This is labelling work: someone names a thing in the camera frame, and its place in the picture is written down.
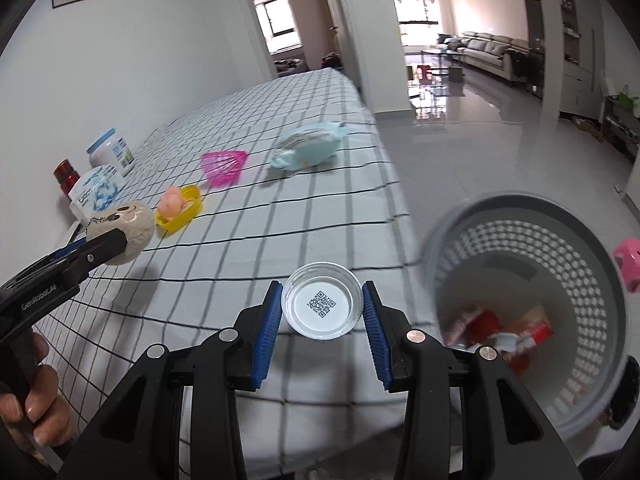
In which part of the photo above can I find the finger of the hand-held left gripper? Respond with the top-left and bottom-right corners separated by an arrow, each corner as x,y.
47,239 -> 89,262
30,227 -> 128,282

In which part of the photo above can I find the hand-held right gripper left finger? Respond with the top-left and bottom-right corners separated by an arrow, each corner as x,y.
55,280 -> 283,480

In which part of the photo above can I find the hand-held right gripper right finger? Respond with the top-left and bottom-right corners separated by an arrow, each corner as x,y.
361,280 -> 583,480

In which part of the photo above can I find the beige plush ball toy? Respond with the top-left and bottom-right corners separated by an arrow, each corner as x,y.
85,200 -> 156,266

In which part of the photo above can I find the white round plastic lid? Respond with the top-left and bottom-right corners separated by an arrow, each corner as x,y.
281,261 -> 362,339

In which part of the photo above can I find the red plastic bag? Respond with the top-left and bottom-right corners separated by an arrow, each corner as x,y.
447,307 -> 501,347

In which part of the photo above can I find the red cardboard box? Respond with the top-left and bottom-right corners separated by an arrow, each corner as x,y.
517,304 -> 556,350

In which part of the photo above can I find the grey perforated plastic basket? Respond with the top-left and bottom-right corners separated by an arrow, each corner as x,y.
422,192 -> 640,436

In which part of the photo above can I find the person's left hand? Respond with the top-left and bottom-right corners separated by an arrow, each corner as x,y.
0,332 -> 76,456

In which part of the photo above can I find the white blue tissue pack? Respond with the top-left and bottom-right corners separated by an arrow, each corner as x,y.
69,164 -> 126,221

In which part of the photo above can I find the red thermos bottle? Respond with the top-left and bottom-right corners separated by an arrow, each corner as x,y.
54,159 -> 81,194

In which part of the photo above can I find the pink pig toy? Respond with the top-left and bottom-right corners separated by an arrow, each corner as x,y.
158,186 -> 189,221

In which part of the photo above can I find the yellow toy tub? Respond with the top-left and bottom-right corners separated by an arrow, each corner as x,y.
155,185 -> 205,234

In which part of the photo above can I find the white jar with blue lid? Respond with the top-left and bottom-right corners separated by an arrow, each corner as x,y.
86,127 -> 136,177

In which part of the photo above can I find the pink mesh basket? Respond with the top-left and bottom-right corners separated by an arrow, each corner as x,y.
201,150 -> 248,189

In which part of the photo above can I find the light blue wet wipes pack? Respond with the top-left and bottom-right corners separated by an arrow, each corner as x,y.
268,121 -> 347,171

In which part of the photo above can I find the brown round cup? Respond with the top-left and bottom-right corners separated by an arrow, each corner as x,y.
605,355 -> 640,431

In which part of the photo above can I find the pink plastic stool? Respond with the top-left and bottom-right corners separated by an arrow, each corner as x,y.
611,239 -> 640,293

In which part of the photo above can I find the glass coffee table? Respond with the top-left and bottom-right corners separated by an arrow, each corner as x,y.
421,47 -> 463,68

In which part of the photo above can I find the bedroom window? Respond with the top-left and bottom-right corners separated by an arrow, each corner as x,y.
255,0 -> 303,53

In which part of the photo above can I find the grey sofa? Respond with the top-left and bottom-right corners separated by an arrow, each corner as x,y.
437,31 -> 531,81

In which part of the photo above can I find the dark jacket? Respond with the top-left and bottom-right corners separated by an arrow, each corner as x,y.
510,49 -> 544,87

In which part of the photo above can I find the green bag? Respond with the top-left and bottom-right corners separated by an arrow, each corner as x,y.
617,85 -> 640,112

